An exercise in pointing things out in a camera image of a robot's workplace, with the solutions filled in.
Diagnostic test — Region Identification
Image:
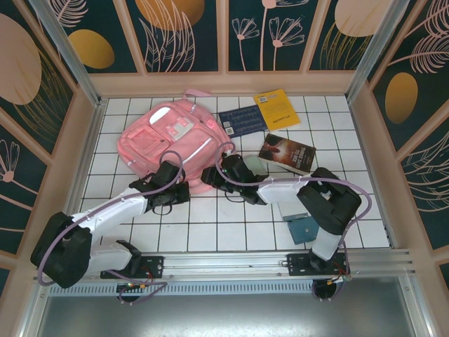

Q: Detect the aluminium corner post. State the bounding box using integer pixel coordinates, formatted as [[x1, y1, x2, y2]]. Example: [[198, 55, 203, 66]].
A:
[[345, 0, 410, 101]]

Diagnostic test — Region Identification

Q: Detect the clear acrylic bar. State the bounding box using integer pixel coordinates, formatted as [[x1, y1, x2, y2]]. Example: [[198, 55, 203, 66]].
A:
[[29, 0, 108, 108]]

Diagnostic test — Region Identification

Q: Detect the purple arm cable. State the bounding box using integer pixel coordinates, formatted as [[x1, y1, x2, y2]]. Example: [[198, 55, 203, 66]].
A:
[[37, 150, 187, 307], [215, 143, 373, 303]]

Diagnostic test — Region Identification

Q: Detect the light grey notebook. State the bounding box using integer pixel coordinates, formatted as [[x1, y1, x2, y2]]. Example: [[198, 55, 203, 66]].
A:
[[280, 202, 310, 223]]

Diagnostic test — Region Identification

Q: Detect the pink backpack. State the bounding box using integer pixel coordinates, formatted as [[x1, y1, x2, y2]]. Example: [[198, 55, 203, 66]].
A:
[[116, 89, 234, 192]]

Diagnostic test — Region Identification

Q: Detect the dark blue book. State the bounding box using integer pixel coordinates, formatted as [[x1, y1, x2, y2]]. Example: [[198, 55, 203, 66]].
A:
[[217, 104, 267, 138]]

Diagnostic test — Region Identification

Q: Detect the yellow book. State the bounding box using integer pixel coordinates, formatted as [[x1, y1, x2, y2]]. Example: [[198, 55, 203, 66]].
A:
[[253, 88, 302, 133]]

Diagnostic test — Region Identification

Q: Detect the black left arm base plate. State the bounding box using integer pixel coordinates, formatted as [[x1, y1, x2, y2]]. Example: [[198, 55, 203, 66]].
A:
[[100, 255, 166, 280]]

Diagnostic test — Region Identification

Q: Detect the aluminium mounting rail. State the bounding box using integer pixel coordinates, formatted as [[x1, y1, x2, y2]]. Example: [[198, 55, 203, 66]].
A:
[[80, 247, 419, 282]]

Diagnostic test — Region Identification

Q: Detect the aluminium side rail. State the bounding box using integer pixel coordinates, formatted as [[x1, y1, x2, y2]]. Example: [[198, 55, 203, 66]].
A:
[[65, 99, 109, 218]]

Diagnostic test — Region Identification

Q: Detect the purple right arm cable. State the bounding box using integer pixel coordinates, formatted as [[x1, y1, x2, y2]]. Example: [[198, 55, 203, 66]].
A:
[[215, 143, 373, 303]]

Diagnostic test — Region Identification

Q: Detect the teal blue wallet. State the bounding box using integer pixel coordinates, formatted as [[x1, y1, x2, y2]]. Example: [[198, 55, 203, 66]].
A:
[[286, 216, 319, 245]]

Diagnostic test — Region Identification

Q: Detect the grey slotted cable duct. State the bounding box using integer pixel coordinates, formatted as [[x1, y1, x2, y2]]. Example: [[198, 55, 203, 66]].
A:
[[48, 282, 316, 298]]

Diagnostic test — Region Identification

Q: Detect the mint green pencil case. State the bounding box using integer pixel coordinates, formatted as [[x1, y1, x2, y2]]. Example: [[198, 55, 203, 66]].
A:
[[243, 156, 270, 176]]

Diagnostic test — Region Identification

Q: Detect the dark brown book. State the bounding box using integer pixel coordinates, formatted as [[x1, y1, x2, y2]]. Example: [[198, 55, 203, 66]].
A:
[[258, 133, 316, 175]]

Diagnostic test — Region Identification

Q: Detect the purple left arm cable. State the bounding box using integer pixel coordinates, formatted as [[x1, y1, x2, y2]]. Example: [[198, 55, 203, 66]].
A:
[[37, 150, 187, 307]]

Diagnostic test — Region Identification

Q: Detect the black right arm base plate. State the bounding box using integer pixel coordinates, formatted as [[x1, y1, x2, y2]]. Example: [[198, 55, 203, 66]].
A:
[[286, 251, 352, 278]]

